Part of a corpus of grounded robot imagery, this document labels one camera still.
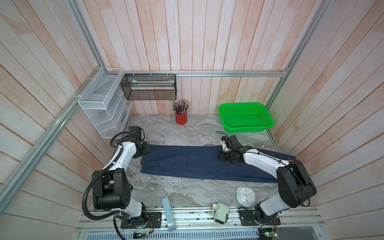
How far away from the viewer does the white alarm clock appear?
0.78 m

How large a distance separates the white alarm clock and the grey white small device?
80mm

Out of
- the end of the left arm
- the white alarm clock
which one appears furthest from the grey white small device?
the end of the left arm

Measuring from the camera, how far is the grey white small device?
0.71 meters
